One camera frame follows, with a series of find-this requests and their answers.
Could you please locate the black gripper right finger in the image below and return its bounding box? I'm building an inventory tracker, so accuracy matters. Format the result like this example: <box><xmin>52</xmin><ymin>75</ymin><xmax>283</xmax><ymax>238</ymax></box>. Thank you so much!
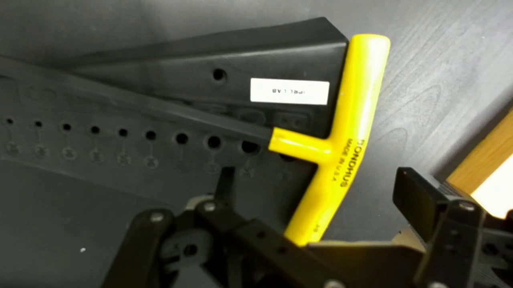
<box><xmin>391</xmin><ymin>166</ymin><xmax>513</xmax><ymax>288</ymax></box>

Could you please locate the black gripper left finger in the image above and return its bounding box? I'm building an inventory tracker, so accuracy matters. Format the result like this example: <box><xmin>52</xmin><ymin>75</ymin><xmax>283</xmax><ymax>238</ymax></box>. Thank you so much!
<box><xmin>101</xmin><ymin>197</ymin><xmax>343</xmax><ymax>288</ymax></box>

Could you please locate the yellow T-handle screwdriver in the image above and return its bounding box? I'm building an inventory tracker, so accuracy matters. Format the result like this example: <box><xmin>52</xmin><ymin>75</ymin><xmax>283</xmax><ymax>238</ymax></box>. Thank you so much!
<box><xmin>0</xmin><ymin>32</ymin><xmax>392</xmax><ymax>248</ymax></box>

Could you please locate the black perforated holder panel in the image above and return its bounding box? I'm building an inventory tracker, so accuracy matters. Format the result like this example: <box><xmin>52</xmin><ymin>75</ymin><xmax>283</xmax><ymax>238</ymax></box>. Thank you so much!
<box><xmin>0</xmin><ymin>16</ymin><xmax>351</xmax><ymax>186</ymax></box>

